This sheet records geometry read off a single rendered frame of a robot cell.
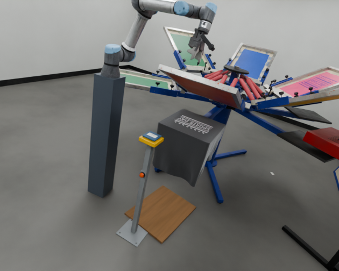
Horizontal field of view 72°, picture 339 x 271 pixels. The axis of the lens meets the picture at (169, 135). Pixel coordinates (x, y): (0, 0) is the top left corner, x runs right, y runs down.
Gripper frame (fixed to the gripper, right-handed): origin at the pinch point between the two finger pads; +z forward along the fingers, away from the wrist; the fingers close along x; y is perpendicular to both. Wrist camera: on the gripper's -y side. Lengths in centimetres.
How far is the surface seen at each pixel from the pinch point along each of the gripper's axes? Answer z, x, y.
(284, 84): -36, -207, -55
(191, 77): 7.9, -10.9, 3.3
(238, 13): -197, -435, 95
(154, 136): 54, 0, 10
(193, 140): 50, -26, -10
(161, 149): 69, -33, 15
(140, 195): 105, -14, 12
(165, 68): 7.6, -10.8, 23.8
